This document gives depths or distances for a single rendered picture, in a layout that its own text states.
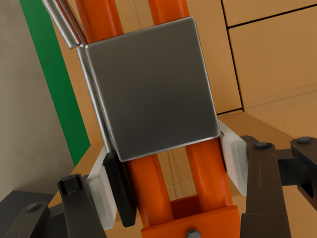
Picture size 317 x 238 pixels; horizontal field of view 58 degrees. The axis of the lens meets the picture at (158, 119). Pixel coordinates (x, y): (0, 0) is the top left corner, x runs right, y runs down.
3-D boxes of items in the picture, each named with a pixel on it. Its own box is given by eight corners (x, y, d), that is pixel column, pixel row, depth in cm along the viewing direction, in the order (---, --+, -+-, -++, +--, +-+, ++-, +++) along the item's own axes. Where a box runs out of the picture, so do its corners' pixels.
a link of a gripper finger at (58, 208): (91, 239, 13) (29, 254, 13) (105, 191, 18) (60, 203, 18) (82, 210, 13) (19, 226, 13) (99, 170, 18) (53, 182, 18)
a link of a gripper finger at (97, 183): (114, 229, 15) (100, 232, 15) (123, 177, 22) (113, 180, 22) (98, 177, 15) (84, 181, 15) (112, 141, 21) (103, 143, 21)
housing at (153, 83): (212, 121, 21) (228, 136, 16) (121, 144, 21) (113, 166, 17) (189, 23, 19) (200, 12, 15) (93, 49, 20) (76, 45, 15)
